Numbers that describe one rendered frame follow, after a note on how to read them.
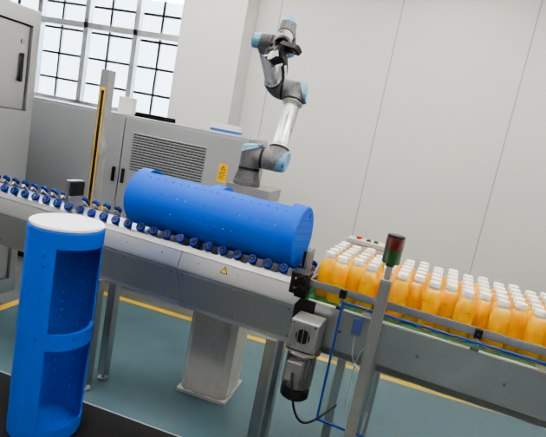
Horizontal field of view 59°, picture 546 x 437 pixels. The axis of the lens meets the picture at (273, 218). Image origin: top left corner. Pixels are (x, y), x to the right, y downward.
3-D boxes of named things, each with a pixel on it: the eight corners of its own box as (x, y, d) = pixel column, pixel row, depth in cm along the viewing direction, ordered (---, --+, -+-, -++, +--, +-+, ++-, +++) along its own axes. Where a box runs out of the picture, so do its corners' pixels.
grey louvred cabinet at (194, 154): (43, 243, 496) (59, 101, 471) (239, 298, 444) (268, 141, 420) (1, 253, 444) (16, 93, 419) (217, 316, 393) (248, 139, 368)
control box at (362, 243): (347, 253, 244) (351, 234, 243) (386, 264, 238) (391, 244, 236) (342, 257, 235) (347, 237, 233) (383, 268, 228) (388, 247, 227)
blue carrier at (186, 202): (151, 223, 259) (162, 171, 258) (304, 266, 230) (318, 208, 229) (117, 222, 232) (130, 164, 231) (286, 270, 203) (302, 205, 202)
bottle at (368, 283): (361, 305, 199) (370, 265, 196) (374, 312, 194) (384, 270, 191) (350, 307, 194) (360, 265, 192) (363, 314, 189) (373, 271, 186)
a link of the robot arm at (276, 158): (260, 172, 267) (286, 86, 280) (286, 177, 264) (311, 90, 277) (256, 163, 256) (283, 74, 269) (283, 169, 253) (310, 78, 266)
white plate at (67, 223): (13, 220, 177) (13, 223, 177) (87, 234, 176) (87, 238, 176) (51, 209, 204) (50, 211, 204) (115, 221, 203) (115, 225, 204)
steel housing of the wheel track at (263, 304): (-15, 225, 306) (-10, 172, 301) (307, 330, 235) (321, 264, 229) (-60, 230, 280) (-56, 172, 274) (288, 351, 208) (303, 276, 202)
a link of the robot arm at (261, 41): (268, 83, 282) (255, 24, 237) (286, 87, 280) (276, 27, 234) (263, 101, 279) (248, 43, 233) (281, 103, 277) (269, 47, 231)
